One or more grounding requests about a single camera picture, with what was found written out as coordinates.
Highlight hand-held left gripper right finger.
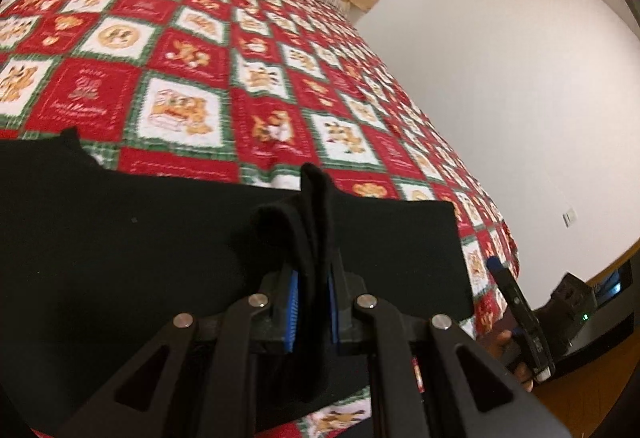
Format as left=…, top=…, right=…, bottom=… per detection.
left=327, top=263, right=573, bottom=438

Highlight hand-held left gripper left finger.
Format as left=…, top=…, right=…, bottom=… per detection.
left=55, top=268, right=301, bottom=438

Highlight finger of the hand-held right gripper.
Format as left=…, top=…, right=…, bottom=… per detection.
left=486, top=257, right=557, bottom=381

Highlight black pants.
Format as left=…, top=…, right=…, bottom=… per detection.
left=0, top=127, right=475, bottom=436

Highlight person's right hand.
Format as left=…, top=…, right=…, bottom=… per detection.
left=492, top=330, right=534, bottom=392

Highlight red teddy bear printed blanket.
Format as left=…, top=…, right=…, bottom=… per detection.
left=0, top=0, right=521, bottom=438

